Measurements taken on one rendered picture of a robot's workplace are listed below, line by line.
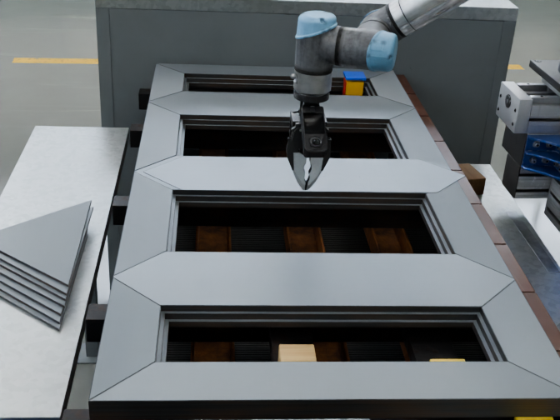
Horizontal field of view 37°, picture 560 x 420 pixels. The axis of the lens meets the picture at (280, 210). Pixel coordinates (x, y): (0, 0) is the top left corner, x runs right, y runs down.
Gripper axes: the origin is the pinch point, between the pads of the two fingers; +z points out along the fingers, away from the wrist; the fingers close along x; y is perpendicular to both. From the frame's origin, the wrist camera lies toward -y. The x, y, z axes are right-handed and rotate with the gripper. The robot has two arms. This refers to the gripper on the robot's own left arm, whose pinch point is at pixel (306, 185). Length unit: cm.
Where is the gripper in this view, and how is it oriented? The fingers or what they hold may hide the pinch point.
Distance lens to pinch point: 175.0
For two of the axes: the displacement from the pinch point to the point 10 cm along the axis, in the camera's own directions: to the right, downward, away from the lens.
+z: -0.5, 8.8, 4.6
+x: -10.0, -0.1, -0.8
